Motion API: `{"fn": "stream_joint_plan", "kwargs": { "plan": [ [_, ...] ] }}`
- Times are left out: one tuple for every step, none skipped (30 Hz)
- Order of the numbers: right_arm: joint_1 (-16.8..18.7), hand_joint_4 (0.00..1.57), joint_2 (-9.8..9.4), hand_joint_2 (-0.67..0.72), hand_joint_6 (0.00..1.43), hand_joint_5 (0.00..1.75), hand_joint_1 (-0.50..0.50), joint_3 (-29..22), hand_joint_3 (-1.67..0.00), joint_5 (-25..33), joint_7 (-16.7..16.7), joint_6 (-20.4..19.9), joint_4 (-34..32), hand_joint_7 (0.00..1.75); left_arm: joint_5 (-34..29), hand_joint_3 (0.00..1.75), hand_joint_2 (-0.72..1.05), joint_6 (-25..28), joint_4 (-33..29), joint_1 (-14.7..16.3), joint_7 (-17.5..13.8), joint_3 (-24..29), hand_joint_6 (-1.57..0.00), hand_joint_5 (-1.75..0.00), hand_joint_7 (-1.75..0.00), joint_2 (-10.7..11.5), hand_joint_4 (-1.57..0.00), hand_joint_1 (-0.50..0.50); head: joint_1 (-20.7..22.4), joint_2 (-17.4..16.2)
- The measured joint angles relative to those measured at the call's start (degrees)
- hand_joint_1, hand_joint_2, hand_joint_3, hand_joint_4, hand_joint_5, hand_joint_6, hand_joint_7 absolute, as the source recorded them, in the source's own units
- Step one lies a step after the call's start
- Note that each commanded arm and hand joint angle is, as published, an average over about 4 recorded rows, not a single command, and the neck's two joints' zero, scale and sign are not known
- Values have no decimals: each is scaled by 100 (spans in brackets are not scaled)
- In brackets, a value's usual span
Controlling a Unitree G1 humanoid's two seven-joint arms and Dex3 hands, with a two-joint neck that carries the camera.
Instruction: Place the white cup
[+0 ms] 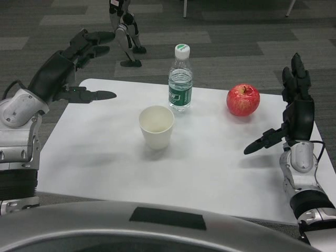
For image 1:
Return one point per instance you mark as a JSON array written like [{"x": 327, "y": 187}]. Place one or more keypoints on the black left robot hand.
[{"x": 57, "y": 78}]

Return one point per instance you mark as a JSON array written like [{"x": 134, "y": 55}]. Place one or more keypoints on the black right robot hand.
[{"x": 299, "y": 115}]

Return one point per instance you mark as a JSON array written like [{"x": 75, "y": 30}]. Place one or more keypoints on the white paper cup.
[{"x": 157, "y": 128}]

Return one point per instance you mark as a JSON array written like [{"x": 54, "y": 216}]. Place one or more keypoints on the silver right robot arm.
[{"x": 304, "y": 183}]

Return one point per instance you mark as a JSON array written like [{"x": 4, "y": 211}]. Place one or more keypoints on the red apple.
[{"x": 243, "y": 100}]

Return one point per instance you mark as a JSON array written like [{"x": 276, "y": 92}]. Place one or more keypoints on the humanoid robot legs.
[{"x": 126, "y": 31}]

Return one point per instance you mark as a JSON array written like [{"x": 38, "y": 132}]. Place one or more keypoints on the white table leg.
[
  {"x": 290, "y": 7},
  {"x": 184, "y": 8}
]

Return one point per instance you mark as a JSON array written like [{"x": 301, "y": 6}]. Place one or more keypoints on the clear water bottle green label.
[{"x": 180, "y": 84}]

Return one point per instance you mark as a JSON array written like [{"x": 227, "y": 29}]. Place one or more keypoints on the silver robot chest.
[{"x": 147, "y": 228}]

